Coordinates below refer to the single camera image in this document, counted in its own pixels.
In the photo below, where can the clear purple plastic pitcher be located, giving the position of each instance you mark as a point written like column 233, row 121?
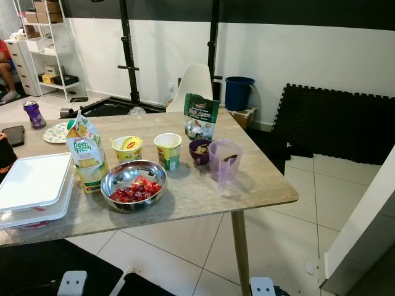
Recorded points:
column 225, row 172

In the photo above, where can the brown cone snack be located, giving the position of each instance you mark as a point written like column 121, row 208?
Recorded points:
column 229, row 158

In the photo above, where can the white-lined fridge door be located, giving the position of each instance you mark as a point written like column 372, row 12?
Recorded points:
column 364, row 222

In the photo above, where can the orange black device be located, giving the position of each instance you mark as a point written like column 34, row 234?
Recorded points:
column 6, row 157

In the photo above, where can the black phone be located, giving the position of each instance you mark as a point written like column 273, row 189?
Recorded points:
column 14, row 135

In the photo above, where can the purple drink can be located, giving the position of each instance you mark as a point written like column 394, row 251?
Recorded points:
column 34, row 116

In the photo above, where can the white lidded container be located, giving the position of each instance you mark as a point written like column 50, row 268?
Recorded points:
column 34, row 185

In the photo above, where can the floral patterned plate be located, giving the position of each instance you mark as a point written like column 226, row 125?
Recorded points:
column 55, row 133

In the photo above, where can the white drawer cabinet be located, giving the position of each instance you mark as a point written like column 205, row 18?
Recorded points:
column 21, row 68

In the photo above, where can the small yellow box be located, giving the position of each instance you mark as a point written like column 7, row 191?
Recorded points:
column 48, row 78

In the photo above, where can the white metal shelf rack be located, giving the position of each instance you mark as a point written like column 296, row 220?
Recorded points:
column 58, row 86

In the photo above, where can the person in red shirt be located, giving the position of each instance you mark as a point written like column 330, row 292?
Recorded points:
column 5, row 61

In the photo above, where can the Peel Fresh juice carton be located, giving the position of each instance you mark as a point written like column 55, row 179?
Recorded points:
column 87, row 157

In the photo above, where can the flat black case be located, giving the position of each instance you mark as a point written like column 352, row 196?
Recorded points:
column 66, row 80

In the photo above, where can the black lifting platform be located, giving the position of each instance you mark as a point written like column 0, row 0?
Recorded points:
column 105, row 106

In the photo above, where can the steel bowl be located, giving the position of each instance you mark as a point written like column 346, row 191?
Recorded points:
column 120, row 172

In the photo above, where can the yellow lidded noodle cup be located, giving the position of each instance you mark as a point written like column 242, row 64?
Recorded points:
column 127, row 150

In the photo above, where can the light wooden table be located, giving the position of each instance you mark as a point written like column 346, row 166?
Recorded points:
column 136, row 126

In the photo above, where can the red wrapped candies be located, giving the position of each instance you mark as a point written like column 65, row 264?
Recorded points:
column 136, row 191

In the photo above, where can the clear plastic bag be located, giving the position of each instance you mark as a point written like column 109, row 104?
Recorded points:
column 137, row 111

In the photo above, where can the cardboard storage box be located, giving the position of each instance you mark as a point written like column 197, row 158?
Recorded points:
column 49, row 7

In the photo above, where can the open yellow green cup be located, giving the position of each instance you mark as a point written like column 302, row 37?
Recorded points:
column 168, row 154

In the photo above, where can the black squat rack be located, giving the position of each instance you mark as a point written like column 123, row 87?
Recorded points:
column 128, row 37

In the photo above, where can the purple bowl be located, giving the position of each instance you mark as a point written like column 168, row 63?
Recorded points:
column 196, row 155

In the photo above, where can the small black floor mat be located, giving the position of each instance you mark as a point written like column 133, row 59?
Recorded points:
column 148, row 285

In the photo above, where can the white shell chair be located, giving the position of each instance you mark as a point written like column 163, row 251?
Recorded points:
column 191, row 83

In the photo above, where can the green snack pouch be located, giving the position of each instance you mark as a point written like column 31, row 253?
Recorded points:
column 201, row 116

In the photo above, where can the blue plastic bucket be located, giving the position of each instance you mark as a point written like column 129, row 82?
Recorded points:
column 239, row 95

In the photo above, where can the brown cardboard box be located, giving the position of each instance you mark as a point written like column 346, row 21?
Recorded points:
column 245, row 117

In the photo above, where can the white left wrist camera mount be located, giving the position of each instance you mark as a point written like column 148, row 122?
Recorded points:
column 72, row 285

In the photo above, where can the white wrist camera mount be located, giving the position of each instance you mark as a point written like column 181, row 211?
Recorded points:
column 72, row 285
column 263, row 287

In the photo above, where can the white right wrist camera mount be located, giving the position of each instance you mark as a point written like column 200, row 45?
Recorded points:
column 263, row 287

